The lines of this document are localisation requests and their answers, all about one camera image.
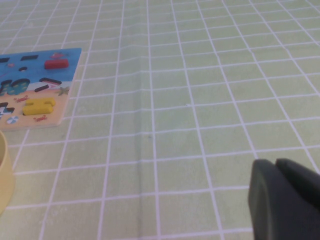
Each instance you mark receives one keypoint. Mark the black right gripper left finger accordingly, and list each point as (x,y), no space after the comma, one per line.
(275,212)

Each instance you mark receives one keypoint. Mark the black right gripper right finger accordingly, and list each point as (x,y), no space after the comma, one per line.
(302,178)

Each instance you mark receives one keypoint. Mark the yellow equals sign piece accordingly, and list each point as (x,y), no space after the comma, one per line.
(35,107)

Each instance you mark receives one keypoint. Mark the red minus bar piece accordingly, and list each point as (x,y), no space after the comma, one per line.
(56,64)

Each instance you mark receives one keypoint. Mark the yellow bowl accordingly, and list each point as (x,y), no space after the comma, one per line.
(5,175)

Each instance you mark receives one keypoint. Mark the blue beach puzzle board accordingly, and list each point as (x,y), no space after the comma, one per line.
(37,72)

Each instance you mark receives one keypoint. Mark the green grid tablecloth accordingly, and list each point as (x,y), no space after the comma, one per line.
(187,112)

